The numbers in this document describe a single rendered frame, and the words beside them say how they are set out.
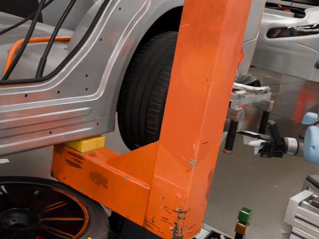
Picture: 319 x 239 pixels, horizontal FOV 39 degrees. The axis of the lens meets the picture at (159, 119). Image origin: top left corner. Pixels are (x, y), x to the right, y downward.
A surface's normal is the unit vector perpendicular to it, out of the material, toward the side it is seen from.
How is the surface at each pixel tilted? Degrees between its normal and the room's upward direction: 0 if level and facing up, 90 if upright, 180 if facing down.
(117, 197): 90
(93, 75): 90
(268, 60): 109
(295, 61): 103
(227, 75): 90
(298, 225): 90
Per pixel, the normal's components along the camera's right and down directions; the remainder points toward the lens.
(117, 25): 0.79, 0.30
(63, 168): -0.59, 0.13
